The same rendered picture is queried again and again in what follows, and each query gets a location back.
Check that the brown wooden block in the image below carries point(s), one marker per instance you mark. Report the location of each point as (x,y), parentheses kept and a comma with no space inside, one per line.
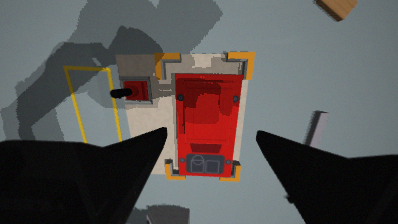
(338,9)

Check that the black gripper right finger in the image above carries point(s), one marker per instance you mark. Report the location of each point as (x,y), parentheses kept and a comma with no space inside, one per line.
(328,188)

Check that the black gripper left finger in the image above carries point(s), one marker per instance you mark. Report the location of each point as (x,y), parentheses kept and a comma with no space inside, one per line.
(110,179)

